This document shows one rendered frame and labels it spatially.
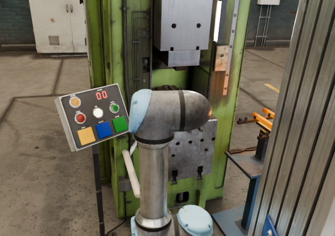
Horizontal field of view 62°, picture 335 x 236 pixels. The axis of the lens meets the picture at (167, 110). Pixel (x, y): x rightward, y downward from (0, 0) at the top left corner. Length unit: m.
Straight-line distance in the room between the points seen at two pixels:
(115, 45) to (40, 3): 5.30
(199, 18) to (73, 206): 1.79
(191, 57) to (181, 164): 0.73
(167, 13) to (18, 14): 6.31
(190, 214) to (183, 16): 1.07
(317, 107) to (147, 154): 0.47
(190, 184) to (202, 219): 1.14
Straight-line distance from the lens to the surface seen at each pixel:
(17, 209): 2.70
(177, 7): 1.62
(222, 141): 2.27
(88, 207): 2.54
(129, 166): 1.85
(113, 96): 1.57
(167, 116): 0.73
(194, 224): 0.95
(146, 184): 0.84
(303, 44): 0.55
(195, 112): 0.74
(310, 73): 0.52
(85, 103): 1.50
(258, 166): 1.94
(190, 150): 1.91
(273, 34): 9.32
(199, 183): 2.12
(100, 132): 1.50
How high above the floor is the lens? 1.74
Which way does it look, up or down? 25 degrees down
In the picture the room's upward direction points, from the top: 2 degrees clockwise
